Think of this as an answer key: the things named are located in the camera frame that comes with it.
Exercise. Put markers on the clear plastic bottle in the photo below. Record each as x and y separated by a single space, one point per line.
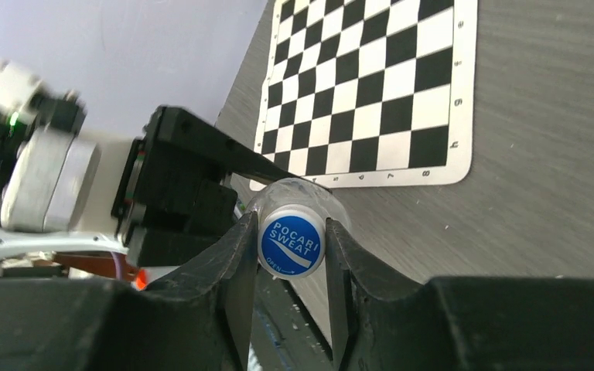
302 192

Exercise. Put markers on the blue Pocari Sweat cap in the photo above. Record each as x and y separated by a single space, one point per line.
291 242

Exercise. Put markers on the black white chessboard mat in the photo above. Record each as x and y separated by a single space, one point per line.
370 93

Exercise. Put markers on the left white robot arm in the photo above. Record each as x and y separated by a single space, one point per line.
58 181

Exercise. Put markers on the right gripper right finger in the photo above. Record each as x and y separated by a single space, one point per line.
382 320

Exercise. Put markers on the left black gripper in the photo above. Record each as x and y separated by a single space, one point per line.
172 203

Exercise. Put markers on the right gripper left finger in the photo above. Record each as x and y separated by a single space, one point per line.
197 317

